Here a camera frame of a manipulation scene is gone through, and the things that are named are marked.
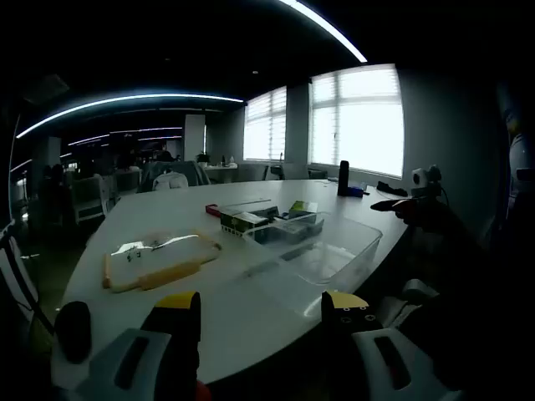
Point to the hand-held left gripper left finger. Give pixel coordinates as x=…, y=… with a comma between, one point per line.
x=125, y=367

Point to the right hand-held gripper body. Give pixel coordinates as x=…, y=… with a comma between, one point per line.
x=420, y=177

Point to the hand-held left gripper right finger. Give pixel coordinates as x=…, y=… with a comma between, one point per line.
x=401, y=367

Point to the clear plastic storage box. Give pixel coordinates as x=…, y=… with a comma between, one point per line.
x=347, y=250

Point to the white printed medicine box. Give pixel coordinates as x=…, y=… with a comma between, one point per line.
x=292, y=229

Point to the red white medicine box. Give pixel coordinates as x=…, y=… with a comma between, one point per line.
x=212, y=209

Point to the small blue box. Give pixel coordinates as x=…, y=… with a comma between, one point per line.
x=358, y=191

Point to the clear plastic box lid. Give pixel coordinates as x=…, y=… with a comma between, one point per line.
x=271, y=288

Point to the person's left hand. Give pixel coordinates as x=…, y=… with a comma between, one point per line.
x=203, y=392

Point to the black cloth bundle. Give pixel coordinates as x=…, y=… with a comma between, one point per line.
x=390, y=189

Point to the black bottle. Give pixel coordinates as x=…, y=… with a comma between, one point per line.
x=343, y=179

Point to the white low chair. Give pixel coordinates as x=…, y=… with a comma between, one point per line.
x=414, y=292

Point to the window with blinds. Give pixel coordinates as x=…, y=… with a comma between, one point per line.
x=359, y=125
x=265, y=129

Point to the person's black clothing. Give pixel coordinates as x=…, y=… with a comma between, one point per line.
x=480, y=313

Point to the white worn chest device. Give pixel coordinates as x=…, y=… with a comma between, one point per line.
x=520, y=154

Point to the clear yellow-trimmed zip pouch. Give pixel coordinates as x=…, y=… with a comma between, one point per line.
x=159, y=259

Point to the clear plastic ruler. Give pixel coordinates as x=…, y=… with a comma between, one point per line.
x=251, y=202

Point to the ceiling light strip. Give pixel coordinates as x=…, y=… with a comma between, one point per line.
x=330, y=31
x=125, y=100

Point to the white mesh office chair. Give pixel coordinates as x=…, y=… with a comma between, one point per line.
x=88, y=196

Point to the white backpack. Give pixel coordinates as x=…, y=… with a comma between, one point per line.
x=169, y=181

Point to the potted green plant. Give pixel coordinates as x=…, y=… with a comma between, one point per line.
x=202, y=158

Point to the grey jacket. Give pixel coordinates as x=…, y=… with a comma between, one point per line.
x=196, y=175

